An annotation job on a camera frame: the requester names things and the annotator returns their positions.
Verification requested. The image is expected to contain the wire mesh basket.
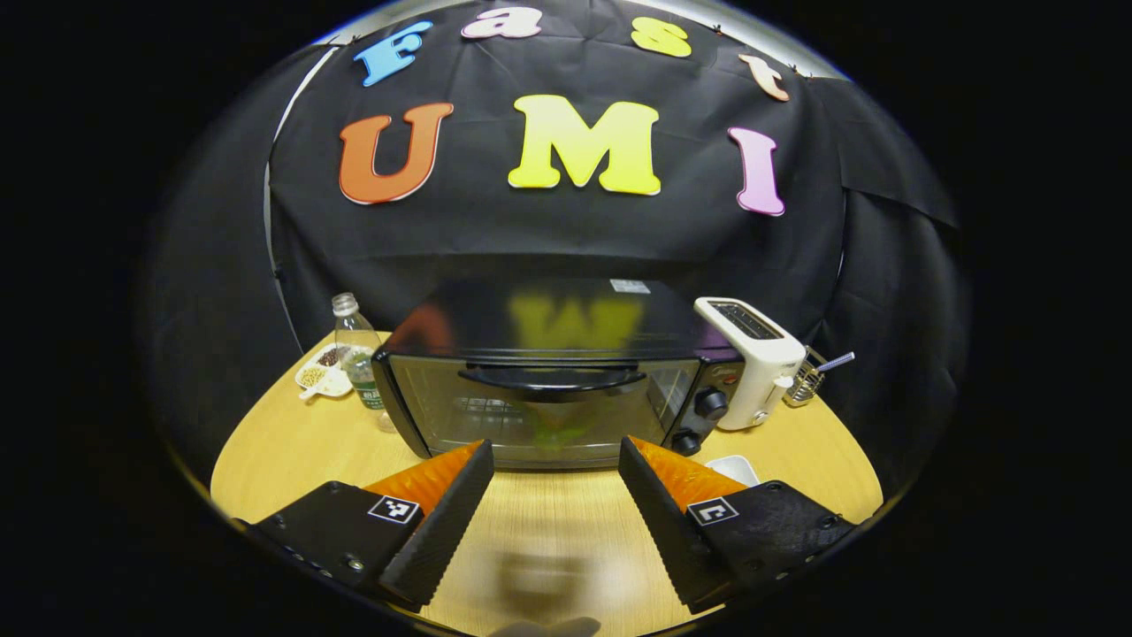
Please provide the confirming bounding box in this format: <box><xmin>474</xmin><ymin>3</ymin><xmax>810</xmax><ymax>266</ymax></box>
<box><xmin>783</xmin><ymin>348</ymin><xmax>828</xmax><ymax>408</ymax></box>

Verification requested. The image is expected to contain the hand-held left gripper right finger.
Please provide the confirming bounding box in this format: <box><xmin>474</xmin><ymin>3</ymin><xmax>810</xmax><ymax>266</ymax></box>
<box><xmin>617</xmin><ymin>435</ymin><xmax>857</xmax><ymax>613</ymax></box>

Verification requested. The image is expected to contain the black electric oven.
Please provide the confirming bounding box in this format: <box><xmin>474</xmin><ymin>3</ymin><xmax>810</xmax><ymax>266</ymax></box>
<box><xmin>371</xmin><ymin>279</ymin><xmax>746</xmax><ymax>471</ymax></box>

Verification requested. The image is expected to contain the black backdrop cloth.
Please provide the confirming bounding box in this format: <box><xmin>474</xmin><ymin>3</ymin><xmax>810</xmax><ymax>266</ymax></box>
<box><xmin>141</xmin><ymin>0</ymin><xmax>972</xmax><ymax>496</ymax></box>

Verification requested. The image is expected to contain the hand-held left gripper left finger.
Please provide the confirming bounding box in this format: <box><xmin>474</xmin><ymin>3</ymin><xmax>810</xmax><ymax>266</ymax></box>
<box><xmin>249</xmin><ymin>440</ymin><xmax>496</xmax><ymax>611</ymax></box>

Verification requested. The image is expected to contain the white divided dish with beans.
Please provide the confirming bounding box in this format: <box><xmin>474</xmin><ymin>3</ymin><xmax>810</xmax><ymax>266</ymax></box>
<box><xmin>294</xmin><ymin>343</ymin><xmax>356</xmax><ymax>402</ymax></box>

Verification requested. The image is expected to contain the white toaster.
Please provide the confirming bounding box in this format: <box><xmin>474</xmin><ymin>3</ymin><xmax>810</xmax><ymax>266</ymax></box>
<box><xmin>693</xmin><ymin>296</ymin><xmax>807</xmax><ymax>432</ymax></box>

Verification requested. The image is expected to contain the clear plastic water bottle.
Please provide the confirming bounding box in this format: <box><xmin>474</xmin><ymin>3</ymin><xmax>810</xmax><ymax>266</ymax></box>
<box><xmin>332</xmin><ymin>293</ymin><xmax>397</xmax><ymax>434</ymax></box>

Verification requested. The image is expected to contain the white rectangular plate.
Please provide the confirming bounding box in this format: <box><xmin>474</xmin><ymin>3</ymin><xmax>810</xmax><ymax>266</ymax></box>
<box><xmin>705</xmin><ymin>455</ymin><xmax>761</xmax><ymax>488</ymax></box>

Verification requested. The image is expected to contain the sandwich with green lettuce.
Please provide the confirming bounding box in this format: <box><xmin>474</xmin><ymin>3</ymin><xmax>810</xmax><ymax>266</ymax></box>
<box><xmin>522</xmin><ymin>405</ymin><xmax>602</xmax><ymax>452</ymax></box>

